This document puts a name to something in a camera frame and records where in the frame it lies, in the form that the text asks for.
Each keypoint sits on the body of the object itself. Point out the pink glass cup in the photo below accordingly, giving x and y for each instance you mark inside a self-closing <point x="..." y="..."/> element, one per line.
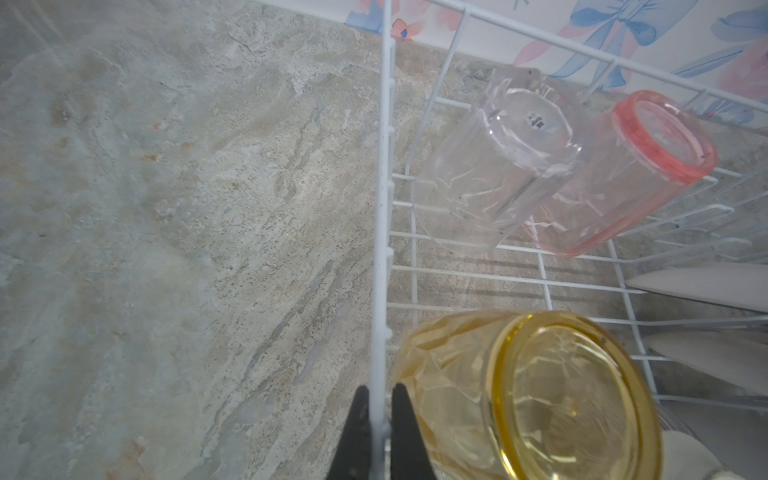
<point x="648" y="151"/>

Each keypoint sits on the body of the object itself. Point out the white wire dish rack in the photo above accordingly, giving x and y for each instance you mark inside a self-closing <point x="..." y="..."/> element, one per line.
<point x="379" y="420"/>

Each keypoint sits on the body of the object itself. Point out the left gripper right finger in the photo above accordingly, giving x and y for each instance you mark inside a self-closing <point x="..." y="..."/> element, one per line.
<point x="409" y="459"/>

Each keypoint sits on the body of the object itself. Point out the clear glass cup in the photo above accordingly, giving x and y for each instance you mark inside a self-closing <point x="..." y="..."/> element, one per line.
<point x="524" y="137"/>

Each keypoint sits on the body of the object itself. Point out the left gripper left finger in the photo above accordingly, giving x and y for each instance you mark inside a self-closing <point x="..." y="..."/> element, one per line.
<point x="352" y="457"/>

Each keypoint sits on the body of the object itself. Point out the yellow glass cup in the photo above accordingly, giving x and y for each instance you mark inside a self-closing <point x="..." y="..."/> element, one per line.
<point x="543" y="395"/>

